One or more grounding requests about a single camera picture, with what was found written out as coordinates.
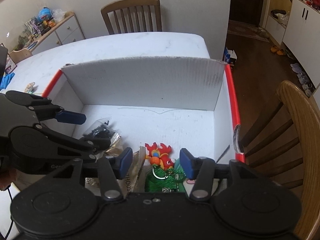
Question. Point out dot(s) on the white drawer sideboard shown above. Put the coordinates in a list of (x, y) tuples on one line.
[(66, 31)]

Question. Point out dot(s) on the red dragon charm green tassel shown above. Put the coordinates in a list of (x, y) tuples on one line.
[(160, 177)]

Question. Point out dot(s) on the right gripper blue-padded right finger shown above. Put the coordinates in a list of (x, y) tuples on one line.
[(189, 163)]

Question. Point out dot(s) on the light wooden side chair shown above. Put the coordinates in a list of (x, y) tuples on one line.
[(283, 144)]

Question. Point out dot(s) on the embroidered sachet pouch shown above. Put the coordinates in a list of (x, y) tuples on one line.
[(183, 184)]

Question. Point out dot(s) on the person's right hand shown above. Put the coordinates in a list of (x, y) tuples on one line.
[(7, 177)]

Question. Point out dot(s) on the silver foil snack bag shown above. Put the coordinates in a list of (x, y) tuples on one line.
[(129, 182)]

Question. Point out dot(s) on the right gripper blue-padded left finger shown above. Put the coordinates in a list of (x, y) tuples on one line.
[(122, 163)]

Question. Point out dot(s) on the black beads plastic bag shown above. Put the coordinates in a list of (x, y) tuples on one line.
[(102, 129)]

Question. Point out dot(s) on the blue cloth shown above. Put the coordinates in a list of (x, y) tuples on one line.
[(6, 79)]

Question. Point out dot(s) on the red and white shoe box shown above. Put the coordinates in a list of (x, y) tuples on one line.
[(182, 102)]

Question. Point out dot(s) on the white wall cabinet unit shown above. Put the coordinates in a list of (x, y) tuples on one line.
[(300, 35)]

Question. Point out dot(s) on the dark wooden chair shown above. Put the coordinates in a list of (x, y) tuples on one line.
[(132, 16)]

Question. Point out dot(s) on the blue globe toy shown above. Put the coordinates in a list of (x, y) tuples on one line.
[(44, 14)]

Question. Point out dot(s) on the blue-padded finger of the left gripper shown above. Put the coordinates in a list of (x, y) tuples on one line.
[(70, 117)]

